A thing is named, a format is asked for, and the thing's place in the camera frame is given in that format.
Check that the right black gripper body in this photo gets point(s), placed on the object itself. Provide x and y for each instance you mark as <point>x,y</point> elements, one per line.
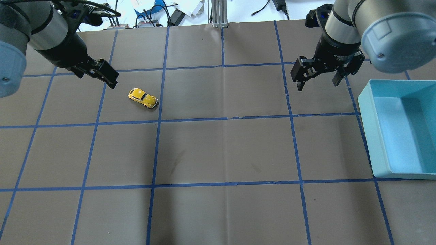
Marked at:
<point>335,49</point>

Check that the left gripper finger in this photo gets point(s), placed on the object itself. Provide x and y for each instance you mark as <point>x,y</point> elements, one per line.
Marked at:
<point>102,70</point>

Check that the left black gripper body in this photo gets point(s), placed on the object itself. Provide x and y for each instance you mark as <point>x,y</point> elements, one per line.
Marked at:
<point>65,47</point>

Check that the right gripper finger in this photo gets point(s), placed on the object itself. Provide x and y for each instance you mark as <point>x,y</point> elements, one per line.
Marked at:
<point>302,71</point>
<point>341,73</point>

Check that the yellow beetle toy car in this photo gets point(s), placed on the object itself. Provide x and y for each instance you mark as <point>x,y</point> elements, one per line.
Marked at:
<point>142,97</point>

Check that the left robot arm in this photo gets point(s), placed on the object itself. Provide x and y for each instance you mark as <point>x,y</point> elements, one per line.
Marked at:
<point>49,27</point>

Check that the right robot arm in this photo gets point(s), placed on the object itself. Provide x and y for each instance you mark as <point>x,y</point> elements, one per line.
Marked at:
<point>395,35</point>

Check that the black power adapter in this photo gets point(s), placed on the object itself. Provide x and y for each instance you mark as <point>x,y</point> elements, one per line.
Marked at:
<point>280,5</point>

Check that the light blue plastic bin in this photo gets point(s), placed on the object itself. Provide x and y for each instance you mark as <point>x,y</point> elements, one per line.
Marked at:
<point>399,120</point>

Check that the brown paper table cover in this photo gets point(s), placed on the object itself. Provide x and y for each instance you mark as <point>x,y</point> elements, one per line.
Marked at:
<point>233,153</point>

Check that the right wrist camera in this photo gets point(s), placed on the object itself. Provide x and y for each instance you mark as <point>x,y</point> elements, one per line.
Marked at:
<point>318,17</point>

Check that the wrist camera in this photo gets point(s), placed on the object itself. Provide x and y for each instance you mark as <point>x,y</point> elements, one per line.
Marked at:
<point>85,14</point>
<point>318,17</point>

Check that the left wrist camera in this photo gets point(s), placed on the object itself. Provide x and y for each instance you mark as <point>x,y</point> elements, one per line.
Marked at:
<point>85,14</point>

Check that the aluminium frame post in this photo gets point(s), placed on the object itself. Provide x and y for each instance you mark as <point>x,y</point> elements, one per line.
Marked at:
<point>218,11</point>

